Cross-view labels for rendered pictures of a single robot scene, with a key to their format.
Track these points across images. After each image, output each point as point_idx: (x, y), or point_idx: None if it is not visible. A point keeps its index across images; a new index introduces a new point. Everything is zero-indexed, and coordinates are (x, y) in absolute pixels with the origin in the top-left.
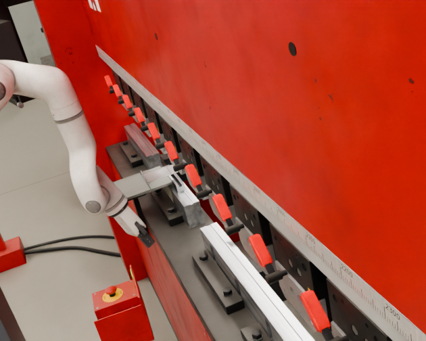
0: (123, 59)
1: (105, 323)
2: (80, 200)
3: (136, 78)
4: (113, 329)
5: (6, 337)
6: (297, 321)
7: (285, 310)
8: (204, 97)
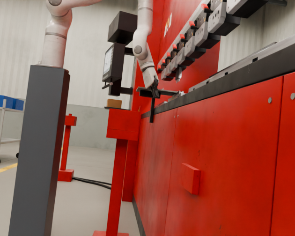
0: (174, 33)
1: (115, 113)
2: (133, 45)
3: (179, 32)
4: (117, 119)
5: (58, 104)
6: None
7: None
8: None
